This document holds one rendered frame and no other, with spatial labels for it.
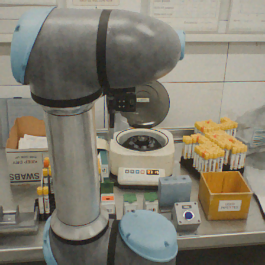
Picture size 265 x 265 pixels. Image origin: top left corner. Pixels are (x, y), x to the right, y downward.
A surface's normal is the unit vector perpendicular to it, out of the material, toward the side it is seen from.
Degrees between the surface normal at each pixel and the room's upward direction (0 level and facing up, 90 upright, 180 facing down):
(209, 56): 90
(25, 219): 0
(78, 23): 42
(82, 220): 96
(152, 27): 47
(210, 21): 93
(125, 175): 25
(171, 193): 90
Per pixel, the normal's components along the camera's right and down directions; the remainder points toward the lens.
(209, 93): 0.14, 0.42
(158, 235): 0.14, -0.89
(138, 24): 0.40, -0.46
